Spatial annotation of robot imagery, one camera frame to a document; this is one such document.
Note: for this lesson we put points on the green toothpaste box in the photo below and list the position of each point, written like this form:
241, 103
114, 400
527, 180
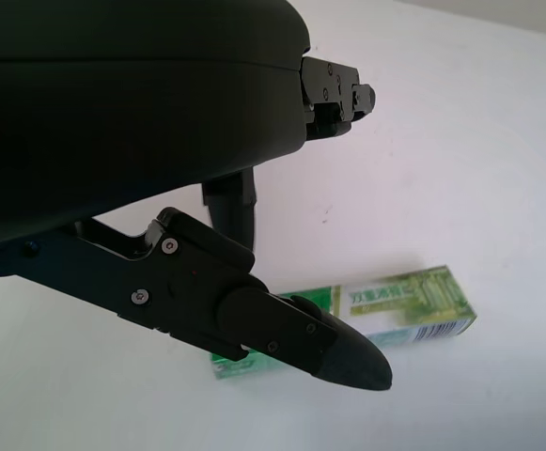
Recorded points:
394, 305

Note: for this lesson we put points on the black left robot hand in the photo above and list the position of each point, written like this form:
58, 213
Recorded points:
113, 164

